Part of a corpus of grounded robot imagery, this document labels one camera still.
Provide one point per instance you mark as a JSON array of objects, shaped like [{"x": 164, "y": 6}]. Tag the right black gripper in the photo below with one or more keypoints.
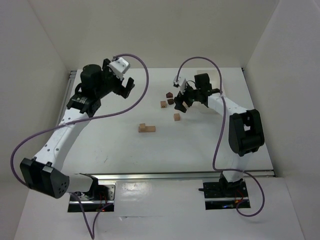
[{"x": 185, "y": 97}]

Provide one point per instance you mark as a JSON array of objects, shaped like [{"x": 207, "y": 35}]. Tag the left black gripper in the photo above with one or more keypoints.
[{"x": 120, "y": 88}]

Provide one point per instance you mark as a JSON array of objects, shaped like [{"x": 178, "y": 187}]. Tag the long light wood block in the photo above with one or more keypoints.
[{"x": 147, "y": 129}]

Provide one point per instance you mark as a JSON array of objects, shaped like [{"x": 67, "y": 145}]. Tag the light wood cube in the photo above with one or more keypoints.
[
  {"x": 185, "y": 105},
  {"x": 142, "y": 127},
  {"x": 176, "y": 117}
]

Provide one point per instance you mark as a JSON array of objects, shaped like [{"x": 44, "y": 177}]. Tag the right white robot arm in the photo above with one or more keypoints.
[{"x": 244, "y": 127}]

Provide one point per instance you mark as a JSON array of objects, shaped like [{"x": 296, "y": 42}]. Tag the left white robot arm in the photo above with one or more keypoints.
[{"x": 43, "y": 173}]

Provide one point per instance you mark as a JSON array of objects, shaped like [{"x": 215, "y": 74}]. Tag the dark brown wood block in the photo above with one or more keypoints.
[{"x": 170, "y": 101}]

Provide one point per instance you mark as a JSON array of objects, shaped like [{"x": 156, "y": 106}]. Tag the dark brown house block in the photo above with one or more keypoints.
[{"x": 169, "y": 95}]

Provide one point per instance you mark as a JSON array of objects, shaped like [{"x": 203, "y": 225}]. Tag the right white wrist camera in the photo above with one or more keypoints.
[{"x": 180, "y": 82}]

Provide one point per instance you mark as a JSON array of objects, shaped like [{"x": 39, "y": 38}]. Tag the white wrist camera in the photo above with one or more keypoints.
[
  {"x": 119, "y": 66},
  {"x": 180, "y": 82}
]

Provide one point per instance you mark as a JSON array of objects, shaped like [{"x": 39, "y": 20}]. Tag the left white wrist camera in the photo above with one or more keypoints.
[{"x": 119, "y": 66}]

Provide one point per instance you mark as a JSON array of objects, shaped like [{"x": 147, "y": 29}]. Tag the aluminium left rail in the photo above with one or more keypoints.
[{"x": 67, "y": 95}]

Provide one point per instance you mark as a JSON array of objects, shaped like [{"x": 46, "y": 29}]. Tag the aluminium rail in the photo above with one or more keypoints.
[
  {"x": 67, "y": 95},
  {"x": 157, "y": 176}
]

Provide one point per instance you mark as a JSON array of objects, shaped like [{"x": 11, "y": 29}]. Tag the aluminium front rail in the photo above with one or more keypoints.
[{"x": 157, "y": 176}]

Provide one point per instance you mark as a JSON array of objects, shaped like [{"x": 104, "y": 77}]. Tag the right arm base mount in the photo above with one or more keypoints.
[{"x": 217, "y": 199}]

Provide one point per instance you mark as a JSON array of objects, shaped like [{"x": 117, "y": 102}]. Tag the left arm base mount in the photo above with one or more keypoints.
[{"x": 101, "y": 199}]

